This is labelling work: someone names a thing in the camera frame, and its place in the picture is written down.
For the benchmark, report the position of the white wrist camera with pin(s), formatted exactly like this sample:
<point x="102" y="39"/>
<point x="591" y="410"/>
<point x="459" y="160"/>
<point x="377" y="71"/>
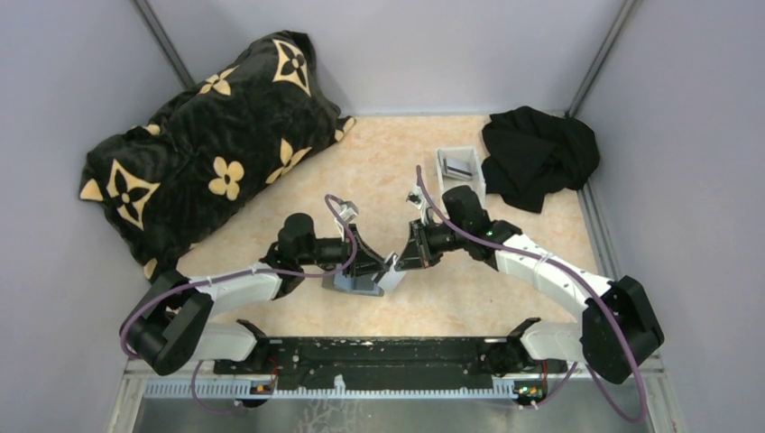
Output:
<point x="417" y="199"/>
<point x="347" y="210"/>

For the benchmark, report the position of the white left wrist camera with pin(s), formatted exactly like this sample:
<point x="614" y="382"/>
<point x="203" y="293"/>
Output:
<point x="347" y="210"/>

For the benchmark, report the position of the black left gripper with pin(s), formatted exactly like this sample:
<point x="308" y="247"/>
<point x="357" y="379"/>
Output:
<point x="365" y="260"/>

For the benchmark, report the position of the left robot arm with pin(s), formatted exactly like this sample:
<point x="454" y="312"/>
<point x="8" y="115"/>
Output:
<point x="172" y="325"/>

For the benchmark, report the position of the grey cards in tray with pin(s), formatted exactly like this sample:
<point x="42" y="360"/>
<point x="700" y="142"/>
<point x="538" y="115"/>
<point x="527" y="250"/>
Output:
<point x="457" y="169"/>

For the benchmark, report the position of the white cable duct strip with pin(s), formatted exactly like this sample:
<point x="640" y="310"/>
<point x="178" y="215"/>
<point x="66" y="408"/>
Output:
<point x="243" y="389"/>

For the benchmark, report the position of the aluminium frame rail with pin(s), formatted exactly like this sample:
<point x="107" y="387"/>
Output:
<point x="602" y="350"/>

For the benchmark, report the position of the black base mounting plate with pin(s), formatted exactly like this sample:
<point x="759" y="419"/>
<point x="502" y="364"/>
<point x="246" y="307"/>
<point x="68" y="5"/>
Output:
<point x="389" y="363"/>

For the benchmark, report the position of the white plastic card tray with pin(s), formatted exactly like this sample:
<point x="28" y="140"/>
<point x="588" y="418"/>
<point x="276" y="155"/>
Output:
<point x="470" y="154"/>

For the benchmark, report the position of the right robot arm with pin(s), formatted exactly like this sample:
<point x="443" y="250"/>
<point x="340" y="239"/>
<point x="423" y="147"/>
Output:
<point x="614" y="326"/>

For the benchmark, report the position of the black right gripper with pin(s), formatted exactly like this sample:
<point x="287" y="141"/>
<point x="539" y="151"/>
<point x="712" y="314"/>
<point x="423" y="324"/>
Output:
<point x="419" y="252"/>

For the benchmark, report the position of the black floral pillow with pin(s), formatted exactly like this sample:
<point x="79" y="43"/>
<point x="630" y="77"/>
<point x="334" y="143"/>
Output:
<point x="171" y="182"/>

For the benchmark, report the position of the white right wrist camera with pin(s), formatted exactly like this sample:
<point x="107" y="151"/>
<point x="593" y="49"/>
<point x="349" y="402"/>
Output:
<point x="417" y="199"/>

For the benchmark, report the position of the black crumpled cloth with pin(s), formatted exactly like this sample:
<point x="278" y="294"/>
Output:
<point x="531" y="154"/>

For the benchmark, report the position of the grey card holder wallet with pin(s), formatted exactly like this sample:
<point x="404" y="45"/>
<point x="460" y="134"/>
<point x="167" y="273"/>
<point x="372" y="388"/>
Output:
<point x="363" y="285"/>

